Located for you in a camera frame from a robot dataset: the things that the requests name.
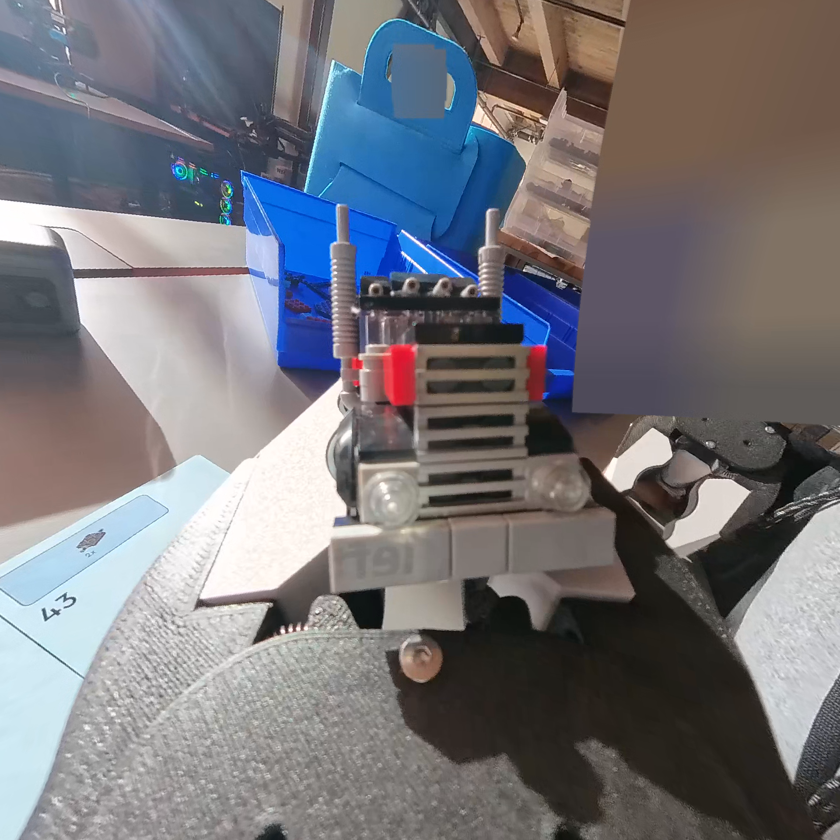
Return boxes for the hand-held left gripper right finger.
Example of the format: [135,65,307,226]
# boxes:
[489,459,636,632]

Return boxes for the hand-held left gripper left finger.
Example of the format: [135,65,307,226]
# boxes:
[197,384,466,632]

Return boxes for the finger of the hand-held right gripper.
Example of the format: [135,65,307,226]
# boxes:
[629,453,724,534]

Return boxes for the toy brick truck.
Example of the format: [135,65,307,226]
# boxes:
[325,203,619,595]

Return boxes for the grey desk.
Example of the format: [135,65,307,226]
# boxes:
[0,197,368,567]

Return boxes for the light blue instruction booklet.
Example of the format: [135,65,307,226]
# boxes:
[0,455,232,840]

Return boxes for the pile of loose toy bricks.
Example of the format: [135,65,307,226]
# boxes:
[282,271,337,324]

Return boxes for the clear plastic storage drawers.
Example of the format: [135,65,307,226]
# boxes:
[508,85,606,265]

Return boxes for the computer with coloured lights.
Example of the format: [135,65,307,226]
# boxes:
[166,153,238,227]

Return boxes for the blue felt bag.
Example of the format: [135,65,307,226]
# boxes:
[305,20,529,263]

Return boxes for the wooden table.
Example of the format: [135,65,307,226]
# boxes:
[0,66,217,153]

